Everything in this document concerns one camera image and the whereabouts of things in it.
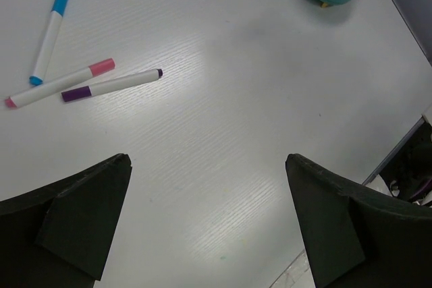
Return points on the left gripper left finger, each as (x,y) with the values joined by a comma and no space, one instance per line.
(60,235)

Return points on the purple banded white marker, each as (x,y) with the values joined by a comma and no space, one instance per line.
(112,85)

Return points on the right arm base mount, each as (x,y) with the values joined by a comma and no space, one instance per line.
(405,173)

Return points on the blue capped white marker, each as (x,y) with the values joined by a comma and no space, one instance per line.
(46,48)

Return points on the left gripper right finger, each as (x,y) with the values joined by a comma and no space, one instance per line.
(355,236)

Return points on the pink capped white marker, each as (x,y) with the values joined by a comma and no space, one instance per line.
(56,85)

